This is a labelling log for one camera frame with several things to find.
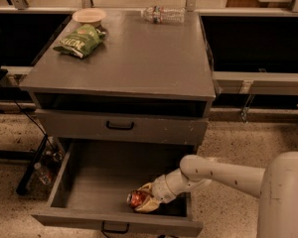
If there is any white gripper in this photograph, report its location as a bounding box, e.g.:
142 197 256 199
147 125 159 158
134 175 176 213

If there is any red coke can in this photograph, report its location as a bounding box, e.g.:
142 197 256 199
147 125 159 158
126 190 149 209

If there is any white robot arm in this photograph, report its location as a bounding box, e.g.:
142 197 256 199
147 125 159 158
127 152 298 238

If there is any open grey lower drawer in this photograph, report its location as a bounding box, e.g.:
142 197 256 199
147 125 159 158
33 140 203 238

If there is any grey drawer cabinet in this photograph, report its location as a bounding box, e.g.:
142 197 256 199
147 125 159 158
21 11 216 150

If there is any closed grey upper drawer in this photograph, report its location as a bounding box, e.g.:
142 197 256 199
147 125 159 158
36 109 208 146

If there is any plastic bottle on floor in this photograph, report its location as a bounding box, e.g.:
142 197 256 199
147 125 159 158
34 163 53 185

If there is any black pole on floor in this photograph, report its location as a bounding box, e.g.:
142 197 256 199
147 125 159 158
16 136 48 195

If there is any green chip bag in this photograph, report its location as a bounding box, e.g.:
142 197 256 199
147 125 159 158
53 24 106 59

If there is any clear plastic water bottle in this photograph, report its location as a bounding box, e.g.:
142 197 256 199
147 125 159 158
141 6 186 24

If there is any beige bowl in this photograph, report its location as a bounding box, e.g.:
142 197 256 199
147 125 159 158
72 8 106 27

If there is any black drawer handle lower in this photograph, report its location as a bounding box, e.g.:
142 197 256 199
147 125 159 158
100 221 130 234

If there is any black drawer handle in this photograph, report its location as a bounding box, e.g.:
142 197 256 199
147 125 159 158
105 120 134 131
100 221 130 234

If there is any black drawer handle upper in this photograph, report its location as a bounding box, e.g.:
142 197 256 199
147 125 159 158
105 120 134 131

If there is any black cable on floor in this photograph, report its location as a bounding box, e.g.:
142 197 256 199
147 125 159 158
0 76 63 161

